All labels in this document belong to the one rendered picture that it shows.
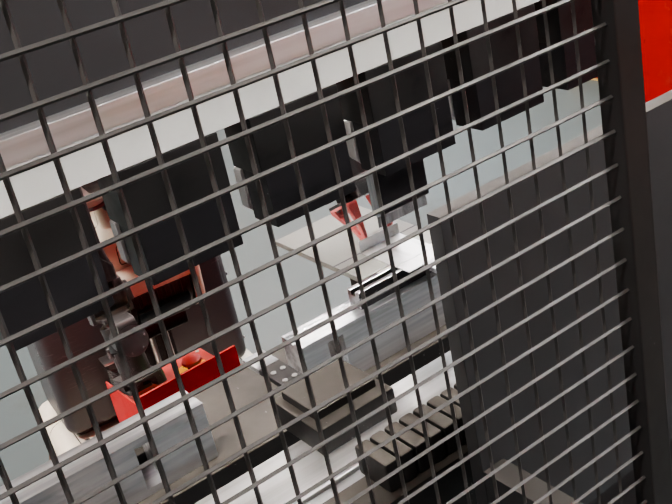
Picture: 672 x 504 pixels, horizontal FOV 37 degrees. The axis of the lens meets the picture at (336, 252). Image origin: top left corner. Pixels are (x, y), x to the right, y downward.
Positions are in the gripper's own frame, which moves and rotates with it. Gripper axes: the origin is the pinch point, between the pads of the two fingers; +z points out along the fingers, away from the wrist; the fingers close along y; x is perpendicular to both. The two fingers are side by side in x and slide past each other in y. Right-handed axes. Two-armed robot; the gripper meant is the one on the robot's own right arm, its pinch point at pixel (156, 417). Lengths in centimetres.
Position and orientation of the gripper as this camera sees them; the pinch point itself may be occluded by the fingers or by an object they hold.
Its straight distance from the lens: 194.5
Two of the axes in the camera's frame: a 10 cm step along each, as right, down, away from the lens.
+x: 7.7, -4.1, 4.9
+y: 5.3, -0.1, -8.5
